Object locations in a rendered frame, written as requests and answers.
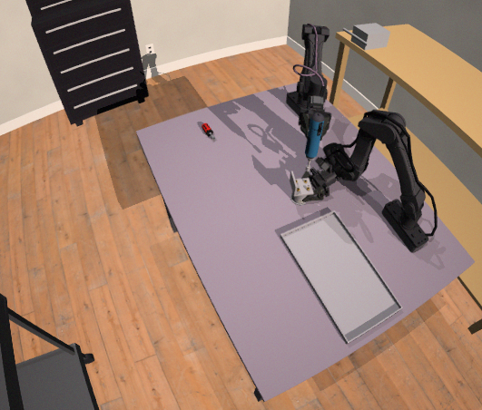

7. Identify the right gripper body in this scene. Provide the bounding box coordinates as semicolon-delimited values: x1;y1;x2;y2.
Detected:
299;103;331;129

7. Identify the white l-shaped bracket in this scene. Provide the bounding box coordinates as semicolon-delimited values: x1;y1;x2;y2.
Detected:
290;171;314;197

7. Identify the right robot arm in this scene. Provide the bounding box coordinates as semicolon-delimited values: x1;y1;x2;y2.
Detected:
287;24;330;110

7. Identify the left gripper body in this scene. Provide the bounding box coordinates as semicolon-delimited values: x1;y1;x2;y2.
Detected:
310;157;338;197

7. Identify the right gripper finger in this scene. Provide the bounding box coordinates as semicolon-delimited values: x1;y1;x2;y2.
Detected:
320;116;330;140
300;113;309;139

